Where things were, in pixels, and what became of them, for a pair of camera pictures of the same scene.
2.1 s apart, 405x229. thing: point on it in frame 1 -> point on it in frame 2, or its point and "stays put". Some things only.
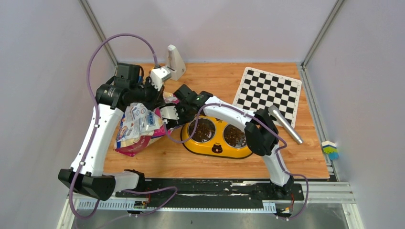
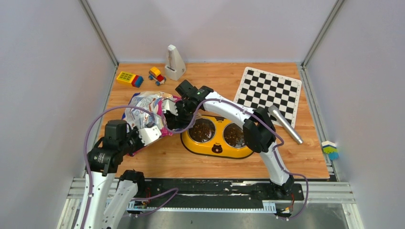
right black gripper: (181, 119) stays put
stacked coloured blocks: (330, 148) stays put
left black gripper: (158, 100) -> (135, 131)
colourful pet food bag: (138, 128) stays put
